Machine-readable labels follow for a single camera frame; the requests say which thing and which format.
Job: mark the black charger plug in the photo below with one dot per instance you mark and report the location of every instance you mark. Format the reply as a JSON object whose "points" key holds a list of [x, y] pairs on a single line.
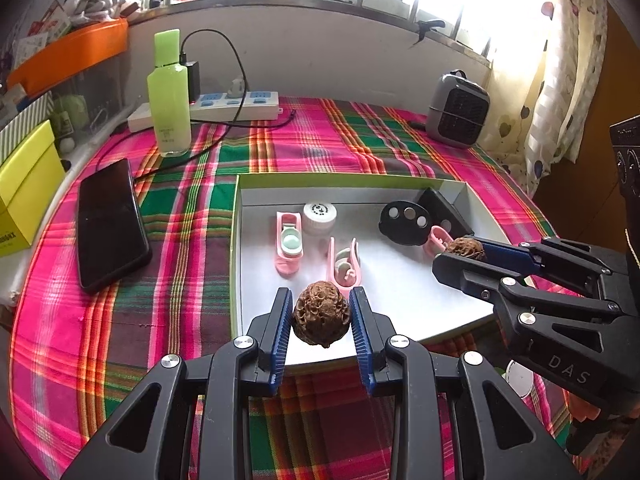
{"points": [[194, 81]]}

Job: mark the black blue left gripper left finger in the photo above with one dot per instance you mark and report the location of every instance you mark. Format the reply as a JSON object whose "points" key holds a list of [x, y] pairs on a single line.
{"points": [[193, 413]]}

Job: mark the striped grey white box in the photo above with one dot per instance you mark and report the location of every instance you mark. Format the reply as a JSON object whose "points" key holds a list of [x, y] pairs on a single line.
{"points": [[18, 129]]}

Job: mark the yellow shoe box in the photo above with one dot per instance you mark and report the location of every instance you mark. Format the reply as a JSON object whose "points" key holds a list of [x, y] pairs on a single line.
{"points": [[30, 178]]}

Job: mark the pink clip with mint pad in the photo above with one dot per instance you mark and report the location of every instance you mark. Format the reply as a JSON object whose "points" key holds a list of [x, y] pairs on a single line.
{"points": [[289, 242]]}

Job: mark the white blue power strip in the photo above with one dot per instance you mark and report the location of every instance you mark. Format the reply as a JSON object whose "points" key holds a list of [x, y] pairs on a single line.
{"points": [[218, 107]]}

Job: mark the green lotion bottle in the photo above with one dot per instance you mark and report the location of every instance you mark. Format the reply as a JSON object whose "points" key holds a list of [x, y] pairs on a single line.
{"points": [[168, 91]]}

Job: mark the pink small clip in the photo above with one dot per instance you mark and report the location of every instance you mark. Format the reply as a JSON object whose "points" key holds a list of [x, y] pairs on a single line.
{"points": [[437, 241]]}

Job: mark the green white cardboard tray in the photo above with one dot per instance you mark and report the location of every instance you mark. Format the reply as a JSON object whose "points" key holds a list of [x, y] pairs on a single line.
{"points": [[398, 280]]}

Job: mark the white round jar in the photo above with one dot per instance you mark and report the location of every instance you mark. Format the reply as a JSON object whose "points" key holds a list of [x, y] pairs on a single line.
{"points": [[319, 218]]}

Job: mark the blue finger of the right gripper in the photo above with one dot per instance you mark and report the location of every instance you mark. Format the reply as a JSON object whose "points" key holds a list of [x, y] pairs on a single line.
{"points": [[590, 271]]}

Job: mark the black rectangular device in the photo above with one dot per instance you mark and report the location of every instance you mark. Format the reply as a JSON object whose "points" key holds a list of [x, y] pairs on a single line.
{"points": [[444, 214]]}

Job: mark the heart pattern curtain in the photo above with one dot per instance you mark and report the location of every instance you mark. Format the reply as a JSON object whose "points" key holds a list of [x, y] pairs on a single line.
{"points": [[547, 57]]}

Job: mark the orange plastic tray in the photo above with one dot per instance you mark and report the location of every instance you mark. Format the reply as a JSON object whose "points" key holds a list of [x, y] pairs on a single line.
{"points": [[69, 56]]}

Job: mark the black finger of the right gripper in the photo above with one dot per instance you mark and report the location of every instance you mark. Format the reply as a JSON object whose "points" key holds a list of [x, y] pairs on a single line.
{"points": [[531, 295]]}

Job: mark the grey small heater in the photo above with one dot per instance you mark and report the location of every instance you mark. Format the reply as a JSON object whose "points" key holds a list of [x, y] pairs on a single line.
{"points": [[458, 110]]}

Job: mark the black smartphone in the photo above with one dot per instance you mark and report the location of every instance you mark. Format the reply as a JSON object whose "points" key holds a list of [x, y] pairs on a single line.
{"points": [[111, 240]]}

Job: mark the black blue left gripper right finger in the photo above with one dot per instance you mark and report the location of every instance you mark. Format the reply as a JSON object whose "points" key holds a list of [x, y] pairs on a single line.
{"points": [[440, 399]]}

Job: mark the pink curved clip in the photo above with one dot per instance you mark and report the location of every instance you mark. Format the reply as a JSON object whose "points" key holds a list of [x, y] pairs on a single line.
{"points": [[344, 270]]}

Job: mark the plaid pink green tablecloth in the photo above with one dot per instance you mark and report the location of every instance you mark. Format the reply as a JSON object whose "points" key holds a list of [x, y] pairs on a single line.
{"points": [[74, 357]]}

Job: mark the black clip on windowsill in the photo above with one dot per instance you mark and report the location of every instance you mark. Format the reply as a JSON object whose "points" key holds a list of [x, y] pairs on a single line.
{"points": [[426, 27]]}

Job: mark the brown walnut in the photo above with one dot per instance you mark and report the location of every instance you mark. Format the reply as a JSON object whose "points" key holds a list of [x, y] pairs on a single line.
{"points": [[467, 247], [321, 315]]}

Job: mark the black round disc with holes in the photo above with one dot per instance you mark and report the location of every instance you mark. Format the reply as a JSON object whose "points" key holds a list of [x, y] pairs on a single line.
{"points": [[405, 223]]}

